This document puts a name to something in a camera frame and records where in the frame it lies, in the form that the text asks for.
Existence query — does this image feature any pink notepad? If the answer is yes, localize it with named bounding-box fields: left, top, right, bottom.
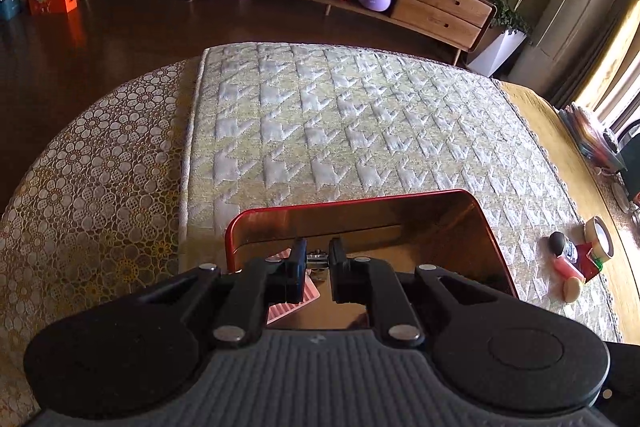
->
left=266, top=247, right=322, bottom=326

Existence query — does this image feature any quilted table mat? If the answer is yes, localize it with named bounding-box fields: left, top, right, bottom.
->
left=180, top=42, right=622, bottom=344

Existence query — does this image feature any yellow curtain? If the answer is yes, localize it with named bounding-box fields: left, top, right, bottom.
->
left=570, top=0, right=640, bottom=128

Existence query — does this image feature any small bottle with black cap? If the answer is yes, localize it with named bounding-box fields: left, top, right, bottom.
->
left=549, top=232, right=580, bottom=261

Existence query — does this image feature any red packet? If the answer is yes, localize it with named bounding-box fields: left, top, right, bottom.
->
left=575, top=243, right=605, bottom=282

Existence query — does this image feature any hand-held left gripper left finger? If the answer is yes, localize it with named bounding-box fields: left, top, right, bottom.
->
left=130, top=237, right=308, bottom=350

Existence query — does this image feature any stack of books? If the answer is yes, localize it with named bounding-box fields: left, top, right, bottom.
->
left=557, top=103, right=627, bottom=173

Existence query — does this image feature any white round lid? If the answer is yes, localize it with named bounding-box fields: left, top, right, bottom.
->
left=612, top=179, right=634, bottom=213

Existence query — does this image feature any white square planter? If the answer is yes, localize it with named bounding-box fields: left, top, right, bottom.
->
left=467, top=27, right=529, bottom=79

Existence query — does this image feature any circle pattern lace tablecloth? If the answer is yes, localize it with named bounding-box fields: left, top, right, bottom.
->
left=0, top=57, right=207, bottom=410

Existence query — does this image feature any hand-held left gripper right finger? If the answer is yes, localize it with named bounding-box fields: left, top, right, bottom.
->
left=328, top=237, right=503, bottom=349

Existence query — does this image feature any beige egg-shaped sponge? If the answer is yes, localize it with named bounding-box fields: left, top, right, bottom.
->
left=560, top=279, right=584, bottom=304

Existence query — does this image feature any pink tube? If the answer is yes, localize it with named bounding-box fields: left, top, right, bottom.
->
left=551, top=254, right=586, bottom=284

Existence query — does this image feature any yellow tablecloth with lace trim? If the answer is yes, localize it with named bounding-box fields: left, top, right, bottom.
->
left=499, top=81, right=640, bottom=344

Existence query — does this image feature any red tin box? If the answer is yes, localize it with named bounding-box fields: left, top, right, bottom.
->
left=225, top=188, right=519, bottom=329

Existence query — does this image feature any tape roll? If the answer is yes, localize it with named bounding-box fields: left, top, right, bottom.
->
left=584, top=215, right=617, bottom=264

